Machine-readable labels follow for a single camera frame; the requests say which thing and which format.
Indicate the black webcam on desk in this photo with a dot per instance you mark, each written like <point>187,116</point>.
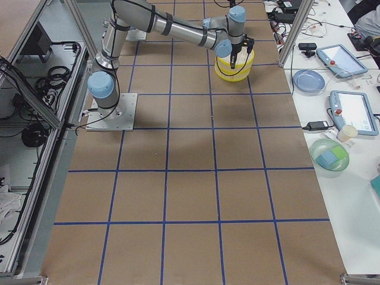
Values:
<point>308,49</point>

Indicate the blue round plate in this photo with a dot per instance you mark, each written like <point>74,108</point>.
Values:
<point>309,81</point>

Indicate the teal box at edge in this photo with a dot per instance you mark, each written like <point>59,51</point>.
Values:
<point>375,184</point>

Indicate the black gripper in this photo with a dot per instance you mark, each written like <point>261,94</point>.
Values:
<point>235,49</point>

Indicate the black power adapter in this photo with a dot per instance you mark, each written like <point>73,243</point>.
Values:
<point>317,126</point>

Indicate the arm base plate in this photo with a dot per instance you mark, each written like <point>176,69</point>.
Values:
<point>119,119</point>
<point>136,35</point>

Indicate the right aluminium frame post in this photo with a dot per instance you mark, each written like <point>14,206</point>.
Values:
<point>299,20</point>

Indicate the white crumpled cloth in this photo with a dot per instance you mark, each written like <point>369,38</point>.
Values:
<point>11,202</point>

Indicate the blue teach pendant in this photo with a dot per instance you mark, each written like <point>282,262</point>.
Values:
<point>353,108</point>
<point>341,61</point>

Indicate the blue teach pendant near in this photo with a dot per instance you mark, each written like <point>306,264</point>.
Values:
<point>353,108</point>

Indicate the black monitor under frame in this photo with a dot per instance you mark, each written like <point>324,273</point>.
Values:
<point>38,44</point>

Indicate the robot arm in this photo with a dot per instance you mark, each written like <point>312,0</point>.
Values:
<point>232,3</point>
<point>224,35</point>

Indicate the blue teach pendant far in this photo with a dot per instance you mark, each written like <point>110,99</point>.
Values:
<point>341,61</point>

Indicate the beige paper cup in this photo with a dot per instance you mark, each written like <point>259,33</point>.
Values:
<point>346,133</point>

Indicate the yellow rimmed bamboo steamer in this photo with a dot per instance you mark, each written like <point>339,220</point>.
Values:
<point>231,75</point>

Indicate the green plate with blocks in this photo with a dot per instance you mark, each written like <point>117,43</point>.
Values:
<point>330,158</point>

